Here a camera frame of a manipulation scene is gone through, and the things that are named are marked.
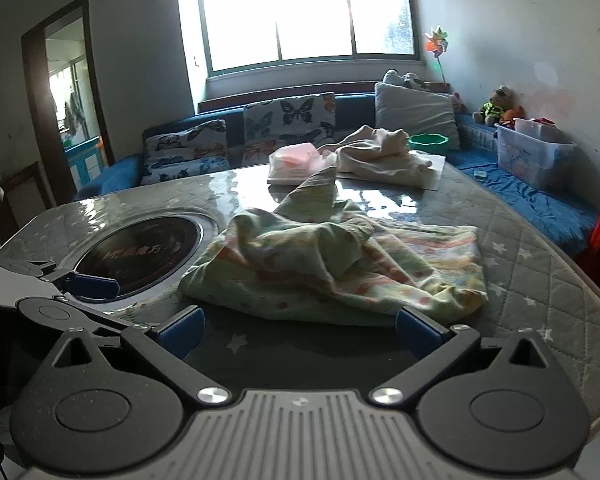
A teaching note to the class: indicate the clear plastic storage box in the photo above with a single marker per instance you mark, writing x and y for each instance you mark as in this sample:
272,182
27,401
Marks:
530,155

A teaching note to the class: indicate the butterfly print cushion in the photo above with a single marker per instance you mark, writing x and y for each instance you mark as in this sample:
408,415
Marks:
290,120
185,150

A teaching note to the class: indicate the pink flower toy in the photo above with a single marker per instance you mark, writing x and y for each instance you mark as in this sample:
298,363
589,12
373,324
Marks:
436,42

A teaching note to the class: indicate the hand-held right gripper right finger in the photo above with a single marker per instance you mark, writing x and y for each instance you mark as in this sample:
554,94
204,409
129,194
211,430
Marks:
420,330

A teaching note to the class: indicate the floral striped baby shirt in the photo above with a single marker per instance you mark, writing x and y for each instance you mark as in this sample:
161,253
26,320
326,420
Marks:
300,260

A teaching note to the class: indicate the grey pillow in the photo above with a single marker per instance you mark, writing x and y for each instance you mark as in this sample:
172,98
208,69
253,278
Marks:
415,110

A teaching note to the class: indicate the window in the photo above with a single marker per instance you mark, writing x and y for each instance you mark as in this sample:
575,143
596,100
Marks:
305,10

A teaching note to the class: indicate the orange plush toy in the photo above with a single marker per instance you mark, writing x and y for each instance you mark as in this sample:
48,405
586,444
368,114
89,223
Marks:
514,114

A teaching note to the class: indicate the teddy bear green vest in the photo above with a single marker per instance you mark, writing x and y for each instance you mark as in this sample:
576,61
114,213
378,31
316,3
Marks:
495,107

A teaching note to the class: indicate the brown wooden cabinet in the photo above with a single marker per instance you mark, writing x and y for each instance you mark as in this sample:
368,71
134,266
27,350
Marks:
27,195

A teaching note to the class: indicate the dark wooden door frame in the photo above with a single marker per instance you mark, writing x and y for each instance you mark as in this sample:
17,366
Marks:
32,110

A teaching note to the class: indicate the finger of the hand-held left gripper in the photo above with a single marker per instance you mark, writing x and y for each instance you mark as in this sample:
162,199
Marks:
40,312
92,287

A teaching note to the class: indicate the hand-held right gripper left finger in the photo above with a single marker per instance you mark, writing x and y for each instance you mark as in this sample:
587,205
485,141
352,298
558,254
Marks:
182,332

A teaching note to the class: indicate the blue sofa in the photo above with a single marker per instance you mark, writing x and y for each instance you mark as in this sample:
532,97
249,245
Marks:
545,200

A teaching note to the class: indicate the green plastic bowl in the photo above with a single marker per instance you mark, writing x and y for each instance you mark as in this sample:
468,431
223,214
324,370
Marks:
430,141

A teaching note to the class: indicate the round black induction cooker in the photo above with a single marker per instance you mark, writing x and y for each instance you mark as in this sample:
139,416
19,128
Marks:
140,250

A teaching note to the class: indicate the grey white plush toy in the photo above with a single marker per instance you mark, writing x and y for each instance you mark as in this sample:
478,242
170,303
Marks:
405,80

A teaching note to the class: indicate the pink white tissue pack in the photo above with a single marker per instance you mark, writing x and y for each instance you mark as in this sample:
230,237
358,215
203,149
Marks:
295,160

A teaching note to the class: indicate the pink plush toy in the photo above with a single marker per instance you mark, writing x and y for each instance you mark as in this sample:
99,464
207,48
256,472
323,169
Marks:
457,102

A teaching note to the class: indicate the beige garment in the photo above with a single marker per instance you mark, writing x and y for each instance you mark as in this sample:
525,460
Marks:
375,160

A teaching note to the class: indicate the blue cabinet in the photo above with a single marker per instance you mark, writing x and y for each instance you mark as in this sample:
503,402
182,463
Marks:
82,165

